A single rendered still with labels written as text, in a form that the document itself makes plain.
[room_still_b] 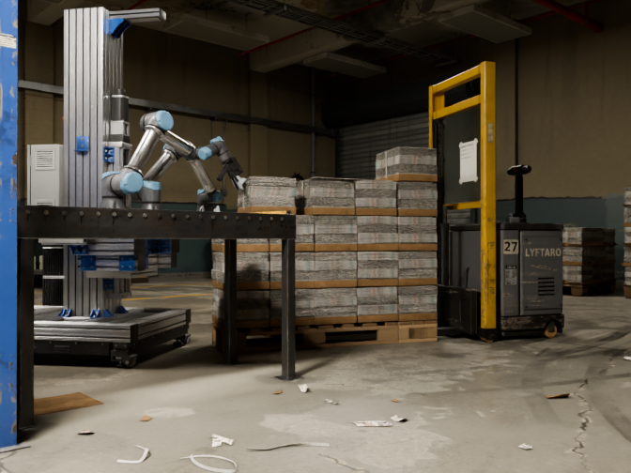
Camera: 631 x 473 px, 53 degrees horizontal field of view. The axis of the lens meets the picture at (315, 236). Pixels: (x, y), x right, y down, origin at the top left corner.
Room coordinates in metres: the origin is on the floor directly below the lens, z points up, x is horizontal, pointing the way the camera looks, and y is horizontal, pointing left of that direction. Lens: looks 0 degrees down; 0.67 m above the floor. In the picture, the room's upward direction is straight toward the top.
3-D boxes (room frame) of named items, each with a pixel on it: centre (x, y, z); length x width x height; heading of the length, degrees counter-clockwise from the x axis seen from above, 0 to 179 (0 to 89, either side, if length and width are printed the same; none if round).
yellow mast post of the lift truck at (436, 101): (4.86, -0.92, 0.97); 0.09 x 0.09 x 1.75; 19
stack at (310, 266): (4.17, 0.07, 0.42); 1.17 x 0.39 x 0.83; 109
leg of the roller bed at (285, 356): (3.13, 0.13, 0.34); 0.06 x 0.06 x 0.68; 42
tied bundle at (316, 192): (4.21, -0.05, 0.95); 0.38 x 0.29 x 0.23; 20
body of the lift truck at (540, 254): (4.67, -1.38, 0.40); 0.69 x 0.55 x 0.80; 19
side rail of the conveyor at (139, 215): (2.70, 0.61, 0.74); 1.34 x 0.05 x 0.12; 132
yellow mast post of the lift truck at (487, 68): (4.24, -1.14, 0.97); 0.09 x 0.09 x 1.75; 19
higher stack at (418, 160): (4.41, -0.62, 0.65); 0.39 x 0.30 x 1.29; 19
